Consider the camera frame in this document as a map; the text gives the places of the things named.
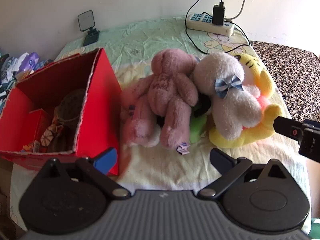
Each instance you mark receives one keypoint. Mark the red cardboard box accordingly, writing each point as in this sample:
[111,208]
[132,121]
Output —
[98,127]

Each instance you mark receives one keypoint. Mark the white plush bunny blue bow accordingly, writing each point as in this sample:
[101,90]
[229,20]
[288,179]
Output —
[220,76]

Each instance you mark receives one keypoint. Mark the small red carton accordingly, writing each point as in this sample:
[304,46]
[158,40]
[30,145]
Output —
[34,125]

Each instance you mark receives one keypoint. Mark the yellow tiger plush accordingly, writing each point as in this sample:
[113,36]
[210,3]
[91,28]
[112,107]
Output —
[260,84]

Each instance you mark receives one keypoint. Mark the phone stand with mirror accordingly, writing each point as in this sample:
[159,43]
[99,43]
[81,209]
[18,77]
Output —
[86,23]

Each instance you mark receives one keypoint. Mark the brown patterned blanket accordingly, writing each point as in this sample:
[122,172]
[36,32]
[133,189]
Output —
[296,74]

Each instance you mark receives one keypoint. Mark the pink plush bear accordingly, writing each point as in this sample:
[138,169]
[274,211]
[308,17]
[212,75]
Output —
[156,109]

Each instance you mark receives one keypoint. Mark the black charger adapter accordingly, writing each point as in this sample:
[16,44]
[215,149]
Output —
[218,14]

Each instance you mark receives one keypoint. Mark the green plush doll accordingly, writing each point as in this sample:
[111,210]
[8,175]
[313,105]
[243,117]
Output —
[198,118]

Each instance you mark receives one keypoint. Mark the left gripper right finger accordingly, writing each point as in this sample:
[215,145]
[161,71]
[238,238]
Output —
[231,170]

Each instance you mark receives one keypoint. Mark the purple tissue pack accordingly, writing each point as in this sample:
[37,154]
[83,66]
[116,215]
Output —
[29,62]

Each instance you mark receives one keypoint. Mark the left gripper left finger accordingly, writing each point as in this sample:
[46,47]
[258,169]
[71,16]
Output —
[95,170]

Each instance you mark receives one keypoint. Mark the white power strip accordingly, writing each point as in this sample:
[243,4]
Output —
[203,22]

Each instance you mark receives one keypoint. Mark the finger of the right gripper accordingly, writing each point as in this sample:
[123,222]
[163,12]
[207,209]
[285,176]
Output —
[289,128]

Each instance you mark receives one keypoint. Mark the packing tape roll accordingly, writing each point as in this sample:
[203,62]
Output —
[68,111]

